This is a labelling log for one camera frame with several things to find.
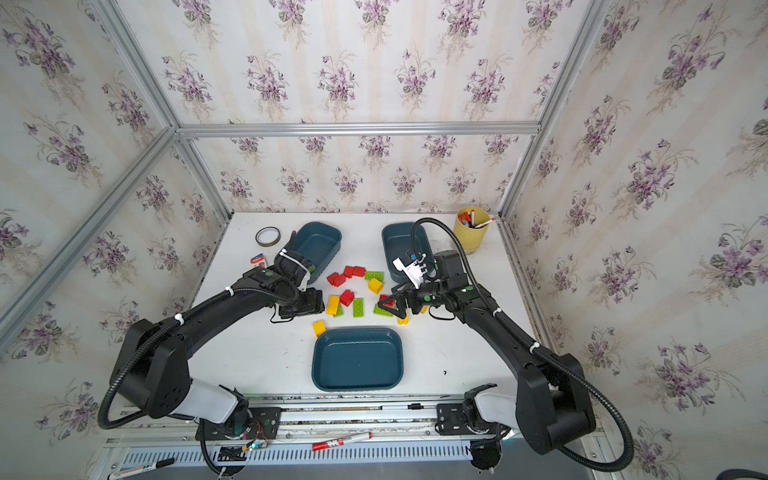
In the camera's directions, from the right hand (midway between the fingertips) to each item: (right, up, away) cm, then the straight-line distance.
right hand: (386, 299), depth 77 cm
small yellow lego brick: (-20, -11, +12) cm, 26 cm away
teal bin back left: (-26, +14, +32) cm, 43 cm away
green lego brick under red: (-2, -7, +16) cm, 17 cm away
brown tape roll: (-45, +17, +35) cm, 60 cm away
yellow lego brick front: (+6, -9, +14) cm, 17 cm away
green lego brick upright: (-9, -6, +17) cm, 20 cm away
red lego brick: (-17, +2, +22) cm, 28 cm away
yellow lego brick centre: (-3, 0, +21) cm, 21 cm away
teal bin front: (-8, -18, +6) cm, 21 cm away
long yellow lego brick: (-17, -5, +16) cm, 24 cm away
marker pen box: (-46, +9, +28) cm, 54 cm away
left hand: (-21, -4, +9) cm, 23 cm away
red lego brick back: (-12, +5, +25) cm, 28 cm away
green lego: (-15, -7, +15) cm, 22 cm away
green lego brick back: (-6, +3, +24) cm, 25 cm away
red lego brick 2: (-13, -3, +18) cm, 22 cm away
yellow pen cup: (+30, +21, +27) cm, 46 cm away
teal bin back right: (+5, +16, +34) cm, 38 cm away
